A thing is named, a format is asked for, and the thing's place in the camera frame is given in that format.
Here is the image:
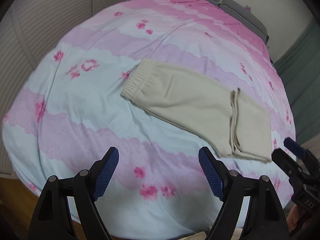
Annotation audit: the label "white louvered wardrobe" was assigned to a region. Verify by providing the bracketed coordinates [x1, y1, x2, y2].
[0, 0, 131, 176]

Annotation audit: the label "right hand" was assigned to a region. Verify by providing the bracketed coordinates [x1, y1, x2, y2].
[286, 204, 313, 233]

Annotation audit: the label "cream beige pants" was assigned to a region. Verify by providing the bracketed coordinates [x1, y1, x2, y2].
[121, 59, 272, 163]

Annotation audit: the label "green curtain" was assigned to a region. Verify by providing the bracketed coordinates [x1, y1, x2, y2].
[275, 21, 319, 144]

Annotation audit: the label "pink floral duvet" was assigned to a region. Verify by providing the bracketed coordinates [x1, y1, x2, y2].
[3, 0, 295, 239]

